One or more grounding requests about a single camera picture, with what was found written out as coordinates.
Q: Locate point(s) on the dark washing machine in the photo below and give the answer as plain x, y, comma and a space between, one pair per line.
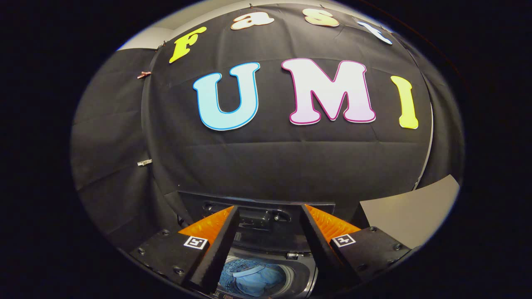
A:
301, 270

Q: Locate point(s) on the black backdrop cloth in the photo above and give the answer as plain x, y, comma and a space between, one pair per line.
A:
270, 162

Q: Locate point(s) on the light blue shirt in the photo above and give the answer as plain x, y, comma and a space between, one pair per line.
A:
253, 278

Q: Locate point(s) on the silver clip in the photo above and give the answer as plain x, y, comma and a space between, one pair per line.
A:
144, 162

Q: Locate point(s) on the red clip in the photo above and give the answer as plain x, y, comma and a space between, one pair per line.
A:
144, 74

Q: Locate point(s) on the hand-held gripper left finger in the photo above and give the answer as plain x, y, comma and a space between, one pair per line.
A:
218, 253

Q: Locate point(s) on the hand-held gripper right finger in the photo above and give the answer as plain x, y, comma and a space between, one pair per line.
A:
318, 249

